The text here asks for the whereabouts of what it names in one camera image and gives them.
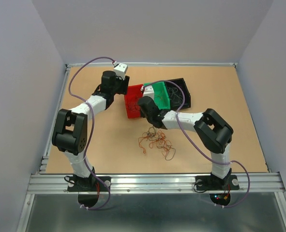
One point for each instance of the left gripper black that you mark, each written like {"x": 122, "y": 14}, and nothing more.
{"x": 124, "y": 84}

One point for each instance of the red plastic bin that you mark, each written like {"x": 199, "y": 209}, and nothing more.
{"x": 131, "y": 99}

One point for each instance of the green plastic bin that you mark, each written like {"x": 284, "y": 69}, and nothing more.
{"x": 161, "y": 97}

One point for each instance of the black plastic bin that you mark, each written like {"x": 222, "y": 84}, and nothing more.
{"x": 177, "y": 91}

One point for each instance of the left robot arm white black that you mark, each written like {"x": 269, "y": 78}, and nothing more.
{"x": 71, "y": 127}

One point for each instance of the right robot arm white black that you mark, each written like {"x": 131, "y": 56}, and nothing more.
{"x": 214, "y": 132}

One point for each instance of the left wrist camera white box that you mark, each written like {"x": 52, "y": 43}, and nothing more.
{"x": 120, "y": 69}

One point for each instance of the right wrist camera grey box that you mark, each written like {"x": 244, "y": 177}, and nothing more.
{"x": 147, "y": 91}

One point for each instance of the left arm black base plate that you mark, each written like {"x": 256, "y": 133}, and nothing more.
{"x": 88, "y": 184}

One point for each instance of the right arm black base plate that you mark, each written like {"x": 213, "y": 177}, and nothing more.
{"x": 205, "y": 183}

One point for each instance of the aluminium mounting rail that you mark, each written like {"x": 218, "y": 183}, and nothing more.
{"x": 150, "y": 183}

